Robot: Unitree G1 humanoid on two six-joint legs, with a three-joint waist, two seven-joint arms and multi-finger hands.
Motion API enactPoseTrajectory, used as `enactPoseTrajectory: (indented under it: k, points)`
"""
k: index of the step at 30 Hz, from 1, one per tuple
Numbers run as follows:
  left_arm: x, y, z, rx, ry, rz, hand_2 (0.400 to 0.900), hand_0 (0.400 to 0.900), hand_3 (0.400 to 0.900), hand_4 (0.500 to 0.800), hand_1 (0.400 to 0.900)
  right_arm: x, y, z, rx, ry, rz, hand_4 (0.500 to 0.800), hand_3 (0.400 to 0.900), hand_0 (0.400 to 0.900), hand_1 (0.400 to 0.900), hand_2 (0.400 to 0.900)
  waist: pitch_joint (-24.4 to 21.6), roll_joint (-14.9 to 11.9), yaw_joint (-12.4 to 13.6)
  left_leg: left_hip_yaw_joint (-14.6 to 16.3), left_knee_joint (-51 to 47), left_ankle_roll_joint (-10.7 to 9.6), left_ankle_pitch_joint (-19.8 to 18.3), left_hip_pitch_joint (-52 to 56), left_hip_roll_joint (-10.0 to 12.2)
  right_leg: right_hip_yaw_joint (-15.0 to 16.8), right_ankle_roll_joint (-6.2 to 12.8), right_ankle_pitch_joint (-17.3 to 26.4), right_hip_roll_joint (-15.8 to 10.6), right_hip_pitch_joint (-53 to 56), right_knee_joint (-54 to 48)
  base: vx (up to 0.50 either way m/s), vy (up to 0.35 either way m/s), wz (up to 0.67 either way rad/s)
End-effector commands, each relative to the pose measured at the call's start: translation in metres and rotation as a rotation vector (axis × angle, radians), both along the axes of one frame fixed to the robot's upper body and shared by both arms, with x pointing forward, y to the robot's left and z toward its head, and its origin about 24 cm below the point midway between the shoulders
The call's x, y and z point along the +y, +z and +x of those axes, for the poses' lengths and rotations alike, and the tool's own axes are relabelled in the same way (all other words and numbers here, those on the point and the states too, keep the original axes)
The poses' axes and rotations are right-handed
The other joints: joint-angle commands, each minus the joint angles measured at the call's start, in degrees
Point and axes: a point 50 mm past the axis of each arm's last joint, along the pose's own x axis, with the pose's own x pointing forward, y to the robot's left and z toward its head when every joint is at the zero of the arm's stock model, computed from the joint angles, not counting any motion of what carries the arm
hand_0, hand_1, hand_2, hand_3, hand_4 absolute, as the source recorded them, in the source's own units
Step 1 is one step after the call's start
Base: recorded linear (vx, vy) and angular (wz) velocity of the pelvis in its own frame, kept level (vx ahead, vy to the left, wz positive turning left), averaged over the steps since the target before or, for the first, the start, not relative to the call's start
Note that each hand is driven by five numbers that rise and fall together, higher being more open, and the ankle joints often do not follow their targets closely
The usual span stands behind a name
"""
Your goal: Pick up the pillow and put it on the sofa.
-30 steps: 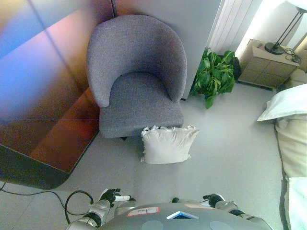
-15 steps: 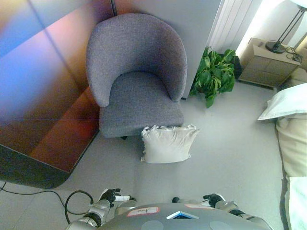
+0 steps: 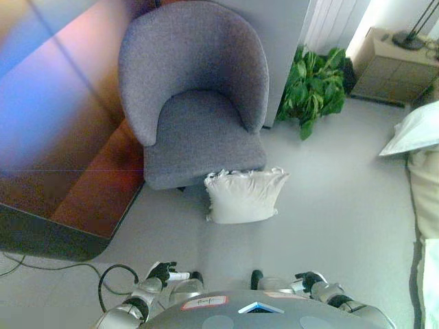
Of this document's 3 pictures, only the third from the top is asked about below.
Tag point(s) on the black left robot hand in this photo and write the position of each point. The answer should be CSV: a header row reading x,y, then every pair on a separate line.
x,y
161,270

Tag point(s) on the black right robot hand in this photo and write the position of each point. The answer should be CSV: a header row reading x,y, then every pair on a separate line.
x,y
310,278

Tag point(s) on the white fringed pillow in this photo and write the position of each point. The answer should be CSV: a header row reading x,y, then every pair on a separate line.
x,y
244,196

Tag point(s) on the white bed pillow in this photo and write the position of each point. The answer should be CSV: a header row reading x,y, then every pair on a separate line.
x,y
413,132

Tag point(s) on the silver left robot leg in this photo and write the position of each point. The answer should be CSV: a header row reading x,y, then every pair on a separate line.
x,y
187,286

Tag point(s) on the silver robot leg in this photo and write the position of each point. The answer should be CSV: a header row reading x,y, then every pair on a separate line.
x,y
187,286
271,282

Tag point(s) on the silver right robot leg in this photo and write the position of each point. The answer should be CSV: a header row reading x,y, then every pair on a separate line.
x,y
271,282

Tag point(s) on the grey robot torso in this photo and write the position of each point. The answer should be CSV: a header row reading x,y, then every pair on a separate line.
x,y
260,311

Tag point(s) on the cream bed with sheets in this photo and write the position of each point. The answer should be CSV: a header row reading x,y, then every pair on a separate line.
x,y
427,219

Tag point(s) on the dark wooden desk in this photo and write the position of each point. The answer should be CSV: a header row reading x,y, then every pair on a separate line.
x,y
58,130

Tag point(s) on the grey fabric tub armchair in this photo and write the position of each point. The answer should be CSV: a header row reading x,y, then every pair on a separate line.
x,y
195,92

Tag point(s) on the green leafy potted plant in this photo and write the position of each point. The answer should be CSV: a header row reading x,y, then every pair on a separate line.
x,y
313,84

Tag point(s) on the beige bedside cabinet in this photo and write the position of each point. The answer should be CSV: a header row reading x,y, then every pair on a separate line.
x,y
391,68

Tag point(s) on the black floor lamp base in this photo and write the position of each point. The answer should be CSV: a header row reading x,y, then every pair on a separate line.
x,y
409,39

